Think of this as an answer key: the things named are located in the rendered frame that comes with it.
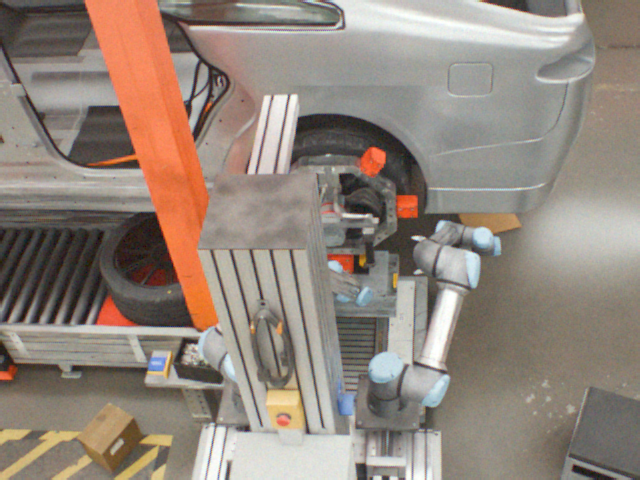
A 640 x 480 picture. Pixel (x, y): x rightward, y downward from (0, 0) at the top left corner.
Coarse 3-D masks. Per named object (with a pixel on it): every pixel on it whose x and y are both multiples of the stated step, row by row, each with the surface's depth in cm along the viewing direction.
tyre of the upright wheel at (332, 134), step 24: (312, 120) 349; (336, 120) 346; (360, 120) 347; (312, 144) 339; (336, 144) 337; (360, 144) 338; (384, 144) 345; (384, 168) 344; (408, 168) 358; (408, 192) 354
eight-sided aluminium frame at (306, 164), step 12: (312, 156) 340; (324, 156) 339; (336, 156) 339; (348, 156) 338; (300, 168) 338; (312, 168) 338; (324, 168) 337; (336, 168) 336; (348, 168) 335; (372, 180) 339; (384, 180) 344; (384, 192) 343; (384, 228) 360; (396, 228) 358; (348, 240) 374; (360, 240) 372; (336, 252) 374; (348, 252) 373; (360, 252) 371
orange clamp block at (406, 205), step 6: (396, 198) 352; (402, 198) 351; (408, 198) 351; (414, 198) 351; (396, 204) 349; (402, 204) 349; (408, 204) 349; (414, 204) 348; (396, 210) 350; (402, 210) 349; (408, 210) 349; (414, 210) 349; (396, 216) 353; (402, 216) 352; (408, 216) 352; (414, 216) 351
